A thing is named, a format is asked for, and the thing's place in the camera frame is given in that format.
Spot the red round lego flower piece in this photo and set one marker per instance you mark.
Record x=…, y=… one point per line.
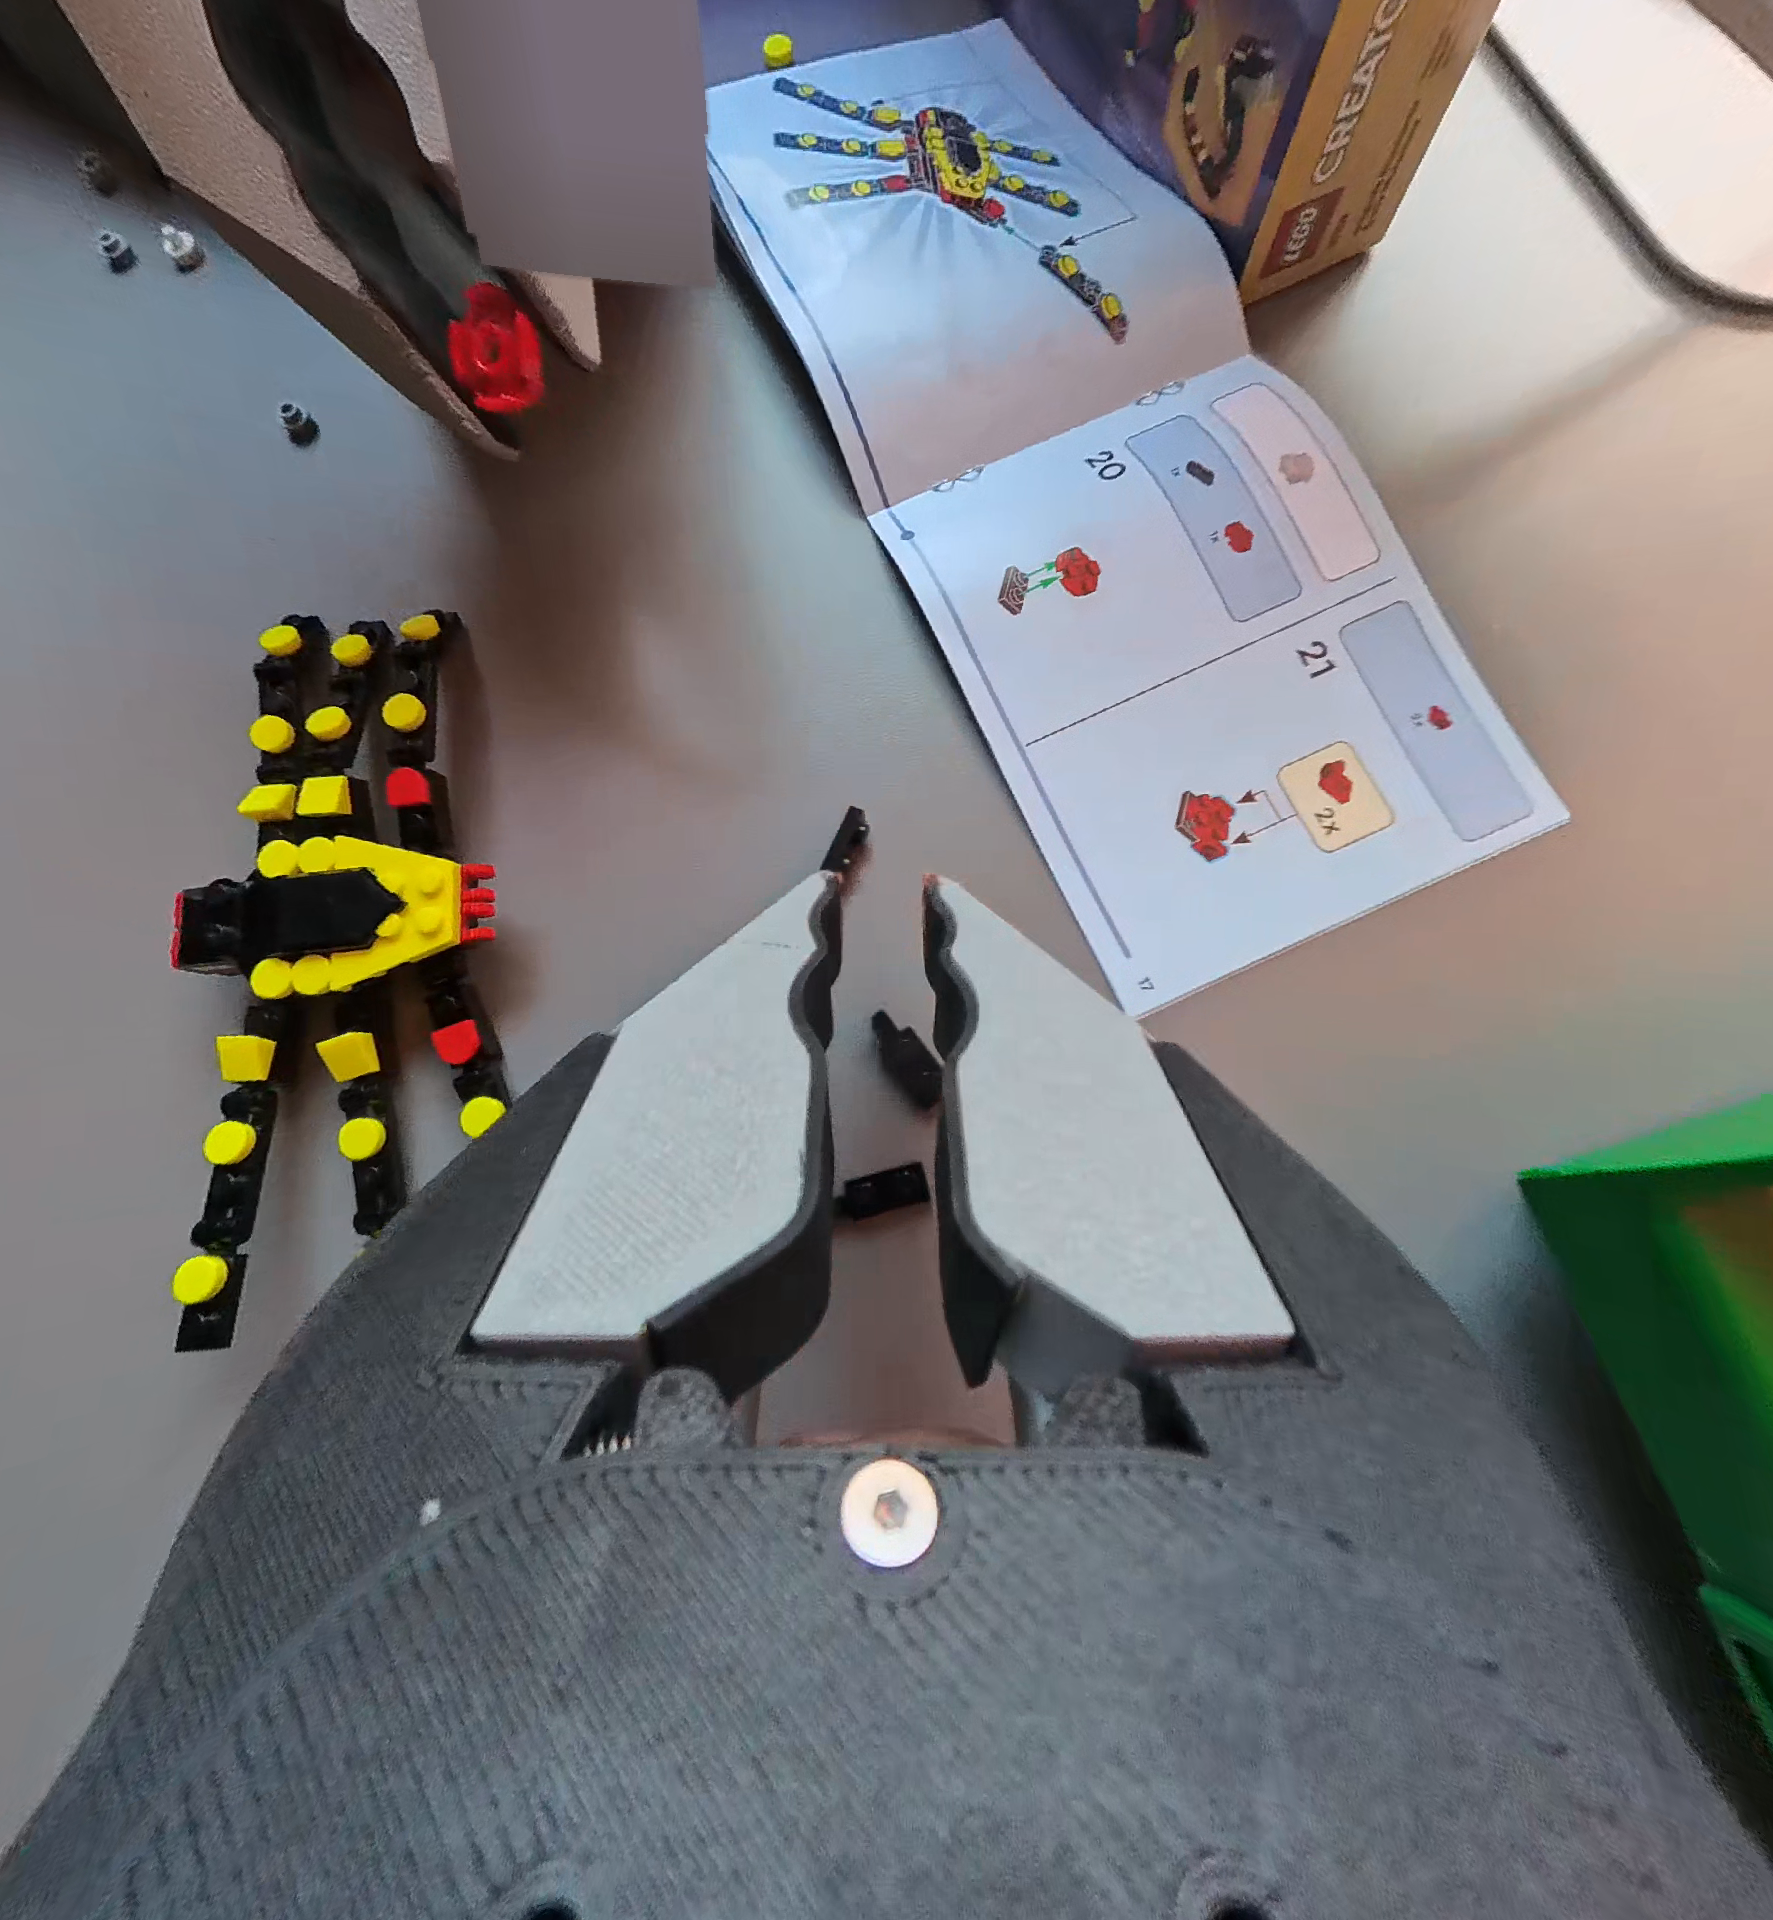
x=497, y=348

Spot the small dark grey lego stud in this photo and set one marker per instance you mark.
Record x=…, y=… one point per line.
x=116, y=250
x=179, y=247
x=98, y=173
x=296, y=424

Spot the lego set cardboard box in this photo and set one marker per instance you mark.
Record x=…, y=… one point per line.
x=1351, y=150

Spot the pale grey rounded stand base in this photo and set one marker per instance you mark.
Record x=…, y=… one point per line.
x=1650, y=136

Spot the black and yellow lego spider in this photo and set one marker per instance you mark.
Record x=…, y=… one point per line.
x=331, y=900

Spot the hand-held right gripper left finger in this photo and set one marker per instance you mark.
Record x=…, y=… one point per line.
x=659, y=1156

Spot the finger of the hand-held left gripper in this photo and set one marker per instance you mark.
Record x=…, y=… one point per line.
x=152, y=76
x=412, y=76

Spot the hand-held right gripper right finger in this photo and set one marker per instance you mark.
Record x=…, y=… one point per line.
x=1095, y=1172

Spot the lego instruction booklet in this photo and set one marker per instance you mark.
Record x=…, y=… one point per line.
x=1125, y=705

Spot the small black lego plate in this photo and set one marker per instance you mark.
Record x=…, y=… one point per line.
x=844, y=841

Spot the green plastic bin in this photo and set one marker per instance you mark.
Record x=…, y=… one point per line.
x=1696, y=1425

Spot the black lego joint piece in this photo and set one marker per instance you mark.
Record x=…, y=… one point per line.
x=904, y=1059

